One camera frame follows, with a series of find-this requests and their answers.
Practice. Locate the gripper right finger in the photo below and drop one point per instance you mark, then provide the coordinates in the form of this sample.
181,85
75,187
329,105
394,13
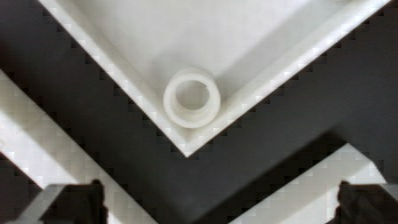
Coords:
366,204

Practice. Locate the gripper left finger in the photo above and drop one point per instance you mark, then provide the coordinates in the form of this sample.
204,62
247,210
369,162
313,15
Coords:
67,204

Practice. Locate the white square table top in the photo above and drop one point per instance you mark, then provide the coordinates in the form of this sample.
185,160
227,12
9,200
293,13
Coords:
199,54

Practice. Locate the white obstacle fixture rail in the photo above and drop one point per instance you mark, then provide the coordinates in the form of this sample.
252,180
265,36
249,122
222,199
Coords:
57,165

